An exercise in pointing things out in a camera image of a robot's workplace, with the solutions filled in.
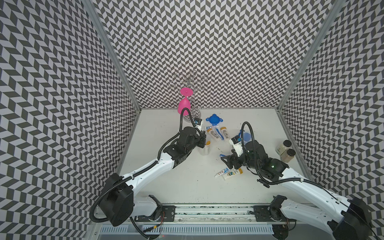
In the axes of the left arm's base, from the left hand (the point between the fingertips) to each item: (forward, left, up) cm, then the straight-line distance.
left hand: (203, 133), depth 80 cm
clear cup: (-2, -1, -16) cm, 16 cm away
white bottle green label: (-15, -15, -19) cm, 29 cm away
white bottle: (-1, -3, -9) cm, 10 cm away
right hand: (-12, -12, -6) cm, 18 cm away
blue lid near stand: (+26, -9, -20) cm, 34 cm away
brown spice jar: (-8, -48, -12) cm, 50 cm away
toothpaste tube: (-13, -13, -20) cm, 27 cm away
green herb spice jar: (-2, -47, -13) cm, 49 cm away
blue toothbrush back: (+12, -12, -20) cm, 26 cm away
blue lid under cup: (+3, -26, -9) cm, 28 cm away
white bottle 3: (+13, -6, -18) cm, 23 cm away
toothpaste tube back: (+18, -4, -18) cm, 26 cm away
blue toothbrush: (-3, -12, -20) cm, 24 cm away
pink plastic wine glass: (+19, +11, +4) cm, 23 cm away
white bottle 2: (+13, -15, -18) cm, 27 cm away
